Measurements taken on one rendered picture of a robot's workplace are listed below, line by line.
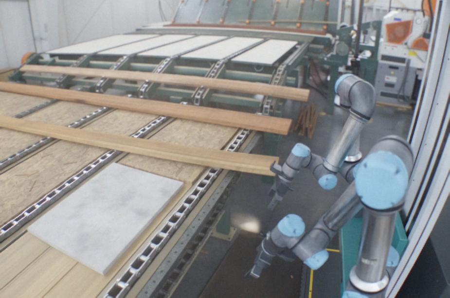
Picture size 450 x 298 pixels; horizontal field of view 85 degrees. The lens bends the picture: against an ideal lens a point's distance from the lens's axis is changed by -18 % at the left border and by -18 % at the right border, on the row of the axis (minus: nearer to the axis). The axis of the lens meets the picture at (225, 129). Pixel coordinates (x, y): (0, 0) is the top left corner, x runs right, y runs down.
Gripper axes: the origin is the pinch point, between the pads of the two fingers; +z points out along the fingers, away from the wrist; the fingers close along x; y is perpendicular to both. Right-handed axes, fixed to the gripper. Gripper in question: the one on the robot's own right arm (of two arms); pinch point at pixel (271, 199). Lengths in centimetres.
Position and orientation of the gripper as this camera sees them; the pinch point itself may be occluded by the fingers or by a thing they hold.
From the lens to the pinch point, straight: 147.6
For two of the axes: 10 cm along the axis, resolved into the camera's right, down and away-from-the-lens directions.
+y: 9.0, 4.4, 0.0
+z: -4.1, 8.5, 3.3
